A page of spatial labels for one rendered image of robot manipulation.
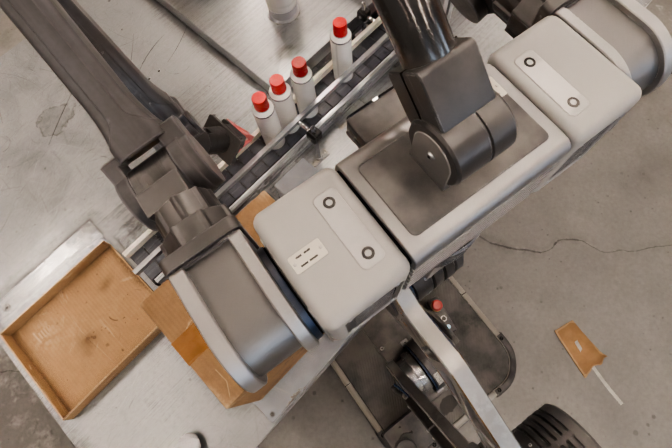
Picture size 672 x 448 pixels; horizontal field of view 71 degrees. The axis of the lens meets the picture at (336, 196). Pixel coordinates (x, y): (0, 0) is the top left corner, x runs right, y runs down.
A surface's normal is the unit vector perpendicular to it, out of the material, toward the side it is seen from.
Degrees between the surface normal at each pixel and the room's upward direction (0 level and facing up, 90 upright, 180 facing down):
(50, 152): 0
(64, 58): 30
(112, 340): 0
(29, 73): 0
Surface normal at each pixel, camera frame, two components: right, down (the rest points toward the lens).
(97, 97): 0.15, 0.11
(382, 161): -0.06, -0.35
